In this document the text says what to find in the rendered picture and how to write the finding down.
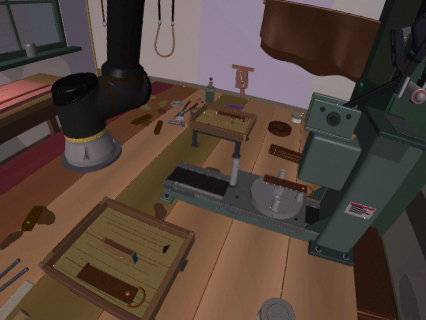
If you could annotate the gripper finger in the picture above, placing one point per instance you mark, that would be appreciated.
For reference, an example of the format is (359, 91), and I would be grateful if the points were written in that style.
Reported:
(419, 56)
(398, 46)

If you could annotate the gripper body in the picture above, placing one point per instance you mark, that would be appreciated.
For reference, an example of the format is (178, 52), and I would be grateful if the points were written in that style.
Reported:
(420, 15)

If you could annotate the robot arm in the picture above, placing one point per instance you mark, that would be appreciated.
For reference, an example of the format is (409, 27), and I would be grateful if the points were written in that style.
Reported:
(123, 80)

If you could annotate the black toggle lever grey knob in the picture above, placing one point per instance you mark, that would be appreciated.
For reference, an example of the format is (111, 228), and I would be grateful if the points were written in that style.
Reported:
(373, 92)

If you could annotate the green rivet press body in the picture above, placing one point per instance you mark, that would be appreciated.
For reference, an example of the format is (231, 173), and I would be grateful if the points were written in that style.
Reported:
(353, 173)

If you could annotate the green bottle black cap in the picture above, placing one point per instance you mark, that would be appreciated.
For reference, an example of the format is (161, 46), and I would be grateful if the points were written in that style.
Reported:
(210, 93)

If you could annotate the wooden tray on green legs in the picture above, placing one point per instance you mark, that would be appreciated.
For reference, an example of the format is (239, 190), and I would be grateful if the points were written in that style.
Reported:
(220, 125)

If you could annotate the grey round turret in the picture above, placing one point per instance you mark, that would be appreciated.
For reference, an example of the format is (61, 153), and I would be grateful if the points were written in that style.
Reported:
(266, 200)

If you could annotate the grey press carriage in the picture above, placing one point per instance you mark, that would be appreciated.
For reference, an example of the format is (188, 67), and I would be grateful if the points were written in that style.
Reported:
(238, 196)

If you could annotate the wooden tray olive lining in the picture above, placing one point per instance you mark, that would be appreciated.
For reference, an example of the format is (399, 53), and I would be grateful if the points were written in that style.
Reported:
(100, 230)

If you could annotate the grey cup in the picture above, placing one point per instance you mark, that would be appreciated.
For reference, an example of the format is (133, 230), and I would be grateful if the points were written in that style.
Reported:
(31, 50)

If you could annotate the hanging brown leather hide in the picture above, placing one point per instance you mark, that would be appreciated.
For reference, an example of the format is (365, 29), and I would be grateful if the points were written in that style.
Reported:
(313, 36)

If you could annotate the white small jar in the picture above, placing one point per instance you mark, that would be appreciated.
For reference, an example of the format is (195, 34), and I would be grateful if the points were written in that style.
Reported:
(296, 118)

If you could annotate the dark brown round tin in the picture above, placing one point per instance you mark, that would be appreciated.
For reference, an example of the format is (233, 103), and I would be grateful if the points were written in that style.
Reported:
(279, 127)

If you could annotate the brown ridged strip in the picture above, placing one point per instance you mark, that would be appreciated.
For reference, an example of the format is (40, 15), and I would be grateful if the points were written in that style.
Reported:
(283, 152)

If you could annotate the brown wooden mallet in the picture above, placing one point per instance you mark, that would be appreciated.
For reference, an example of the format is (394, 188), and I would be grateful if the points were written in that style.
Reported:
(242, 80)

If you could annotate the purple flat strip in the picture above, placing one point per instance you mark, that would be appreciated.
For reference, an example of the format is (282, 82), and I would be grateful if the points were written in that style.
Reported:
(235, 106)

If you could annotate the small grey round dish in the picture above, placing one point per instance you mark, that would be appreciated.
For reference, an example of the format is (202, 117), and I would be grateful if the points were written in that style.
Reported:
(176, 103)

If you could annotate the grey metal hand tool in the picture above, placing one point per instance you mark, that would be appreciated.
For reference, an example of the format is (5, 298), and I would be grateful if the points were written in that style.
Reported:
(176, 122)

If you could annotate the green leather oval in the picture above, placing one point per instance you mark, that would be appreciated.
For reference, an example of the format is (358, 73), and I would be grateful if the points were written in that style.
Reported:
(162, 103)
(146, 107)

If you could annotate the dark brown leather piece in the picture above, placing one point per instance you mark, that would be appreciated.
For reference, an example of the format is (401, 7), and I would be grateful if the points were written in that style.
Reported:
(141, 119)

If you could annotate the grey round tin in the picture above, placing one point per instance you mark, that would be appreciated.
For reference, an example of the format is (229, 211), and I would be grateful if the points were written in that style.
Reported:
(276, 310)

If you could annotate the tan wooden pole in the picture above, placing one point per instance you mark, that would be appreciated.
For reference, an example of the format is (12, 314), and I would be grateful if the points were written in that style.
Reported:
(91, 36)

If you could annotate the tan wooden block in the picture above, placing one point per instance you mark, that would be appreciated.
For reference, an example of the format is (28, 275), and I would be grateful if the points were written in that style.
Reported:
(120, 250)

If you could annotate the green framed window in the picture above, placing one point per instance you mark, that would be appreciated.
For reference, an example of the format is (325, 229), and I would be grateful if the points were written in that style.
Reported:
(30, 23)

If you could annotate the wooden side table pink top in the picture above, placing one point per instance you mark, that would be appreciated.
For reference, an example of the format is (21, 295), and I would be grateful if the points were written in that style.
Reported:
(23, 100)

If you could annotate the grey metal rod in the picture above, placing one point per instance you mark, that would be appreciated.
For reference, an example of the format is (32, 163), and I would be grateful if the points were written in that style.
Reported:
(15, 278)
(8, 269)

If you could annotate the beige flat board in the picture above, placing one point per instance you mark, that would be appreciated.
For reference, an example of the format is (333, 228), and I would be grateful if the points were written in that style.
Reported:
(13, 300)

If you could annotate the green press base rail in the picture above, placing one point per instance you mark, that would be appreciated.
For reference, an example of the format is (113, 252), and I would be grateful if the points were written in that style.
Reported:
(196, 196)

